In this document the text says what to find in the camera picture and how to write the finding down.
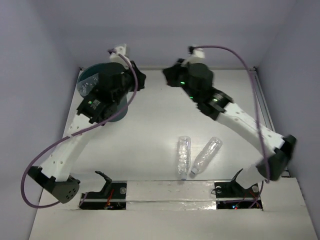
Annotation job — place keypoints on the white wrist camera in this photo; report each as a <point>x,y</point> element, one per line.
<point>196,55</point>
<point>116,51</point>

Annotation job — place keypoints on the dark blue label bottle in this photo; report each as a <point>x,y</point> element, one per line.
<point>85,86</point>

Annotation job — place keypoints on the silver taped front rail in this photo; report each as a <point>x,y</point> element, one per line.
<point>167,195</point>

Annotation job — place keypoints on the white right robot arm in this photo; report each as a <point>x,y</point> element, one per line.
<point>276,150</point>

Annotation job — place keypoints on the dark green plastic bin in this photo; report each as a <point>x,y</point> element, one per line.
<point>96,110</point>

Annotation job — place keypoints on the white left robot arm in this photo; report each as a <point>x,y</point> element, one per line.
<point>51,169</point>

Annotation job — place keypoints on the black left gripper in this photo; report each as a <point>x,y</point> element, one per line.
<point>136,75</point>

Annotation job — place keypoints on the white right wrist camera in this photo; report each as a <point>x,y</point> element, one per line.
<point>196,55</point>

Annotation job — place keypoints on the clear bottle right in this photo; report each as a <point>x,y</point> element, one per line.
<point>206,155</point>

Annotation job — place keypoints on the clear bottle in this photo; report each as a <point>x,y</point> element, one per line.
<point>206,155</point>
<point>183,157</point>

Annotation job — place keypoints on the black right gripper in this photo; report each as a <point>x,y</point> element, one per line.
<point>171,73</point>

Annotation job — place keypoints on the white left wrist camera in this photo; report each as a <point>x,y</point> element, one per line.
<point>116,51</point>

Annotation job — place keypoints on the clear bottle left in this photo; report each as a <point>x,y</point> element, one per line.
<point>183,157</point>

